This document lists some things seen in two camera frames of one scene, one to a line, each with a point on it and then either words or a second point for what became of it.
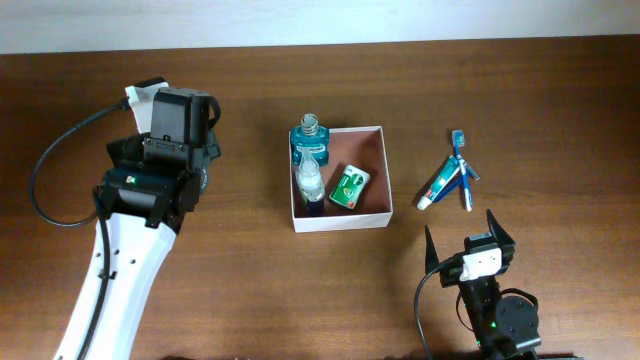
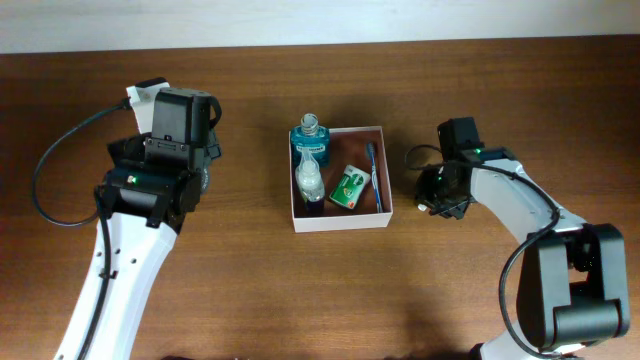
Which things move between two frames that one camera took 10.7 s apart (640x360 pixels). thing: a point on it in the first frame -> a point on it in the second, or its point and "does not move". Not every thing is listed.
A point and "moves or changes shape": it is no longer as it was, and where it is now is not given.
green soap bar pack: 349,186 does not move
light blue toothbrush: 458,140 moves or changes shape
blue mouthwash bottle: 310,135 does not move
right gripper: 451,267 -> 422,193
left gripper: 211,147 does not move
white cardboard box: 365,149 does not move
